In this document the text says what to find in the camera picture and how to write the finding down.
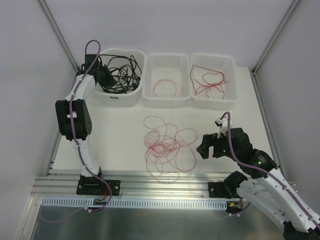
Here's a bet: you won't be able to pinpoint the long black usb cable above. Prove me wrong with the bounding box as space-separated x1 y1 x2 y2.
98 54 143 95

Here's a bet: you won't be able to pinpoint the black and red cables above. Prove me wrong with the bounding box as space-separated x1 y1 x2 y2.
143 114 200 185

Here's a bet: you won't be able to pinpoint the long red wire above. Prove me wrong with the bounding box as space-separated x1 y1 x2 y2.
189 64 221 93

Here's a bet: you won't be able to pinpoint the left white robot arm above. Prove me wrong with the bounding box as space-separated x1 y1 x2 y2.
55 53 121 196

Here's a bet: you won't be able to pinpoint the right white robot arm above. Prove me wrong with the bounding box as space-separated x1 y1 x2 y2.
196 128 320 240

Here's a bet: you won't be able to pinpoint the solid white plastic bin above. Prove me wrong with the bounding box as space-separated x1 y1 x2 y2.
93 48 147 107

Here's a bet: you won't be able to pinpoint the right white perforated basket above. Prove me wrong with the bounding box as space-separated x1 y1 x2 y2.
189 52 239 110

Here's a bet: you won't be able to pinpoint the white perforated basket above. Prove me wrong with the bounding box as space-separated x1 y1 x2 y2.
142 52 191 108
189 52 239 110

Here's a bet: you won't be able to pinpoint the middle white perforated basket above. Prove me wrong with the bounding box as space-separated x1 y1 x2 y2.
142 52 191 108

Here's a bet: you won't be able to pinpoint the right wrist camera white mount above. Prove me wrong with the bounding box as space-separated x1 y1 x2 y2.
215 116 233 139

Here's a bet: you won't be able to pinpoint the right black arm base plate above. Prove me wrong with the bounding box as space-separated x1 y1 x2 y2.
207 182 227 198

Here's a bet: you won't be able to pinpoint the red wire in right basket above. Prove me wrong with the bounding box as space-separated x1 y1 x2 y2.
194 71 229 101

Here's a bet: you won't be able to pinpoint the thin red wire loop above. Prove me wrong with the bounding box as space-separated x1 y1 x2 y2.
152 78 183 99

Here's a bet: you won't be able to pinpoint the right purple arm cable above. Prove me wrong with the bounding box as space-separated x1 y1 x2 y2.
219 111 320 233

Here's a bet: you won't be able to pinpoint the left aluminium frame post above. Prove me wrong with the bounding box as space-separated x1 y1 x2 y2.
37 0 79 71

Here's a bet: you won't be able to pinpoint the aluminium frame post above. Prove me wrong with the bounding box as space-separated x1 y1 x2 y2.
251 0 301 76
37 0 79 71

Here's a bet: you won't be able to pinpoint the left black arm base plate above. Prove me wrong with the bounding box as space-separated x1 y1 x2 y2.
76 175 121 196

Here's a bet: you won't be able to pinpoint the aluminium mounting rail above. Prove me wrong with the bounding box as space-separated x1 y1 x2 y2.
31 170 230 200

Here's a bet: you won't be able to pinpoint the white slotted cable duct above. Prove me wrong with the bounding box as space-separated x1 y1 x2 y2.
41 197 227 210

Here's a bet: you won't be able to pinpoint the right aluminium frame post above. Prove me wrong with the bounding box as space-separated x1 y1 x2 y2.
251 0 301 76

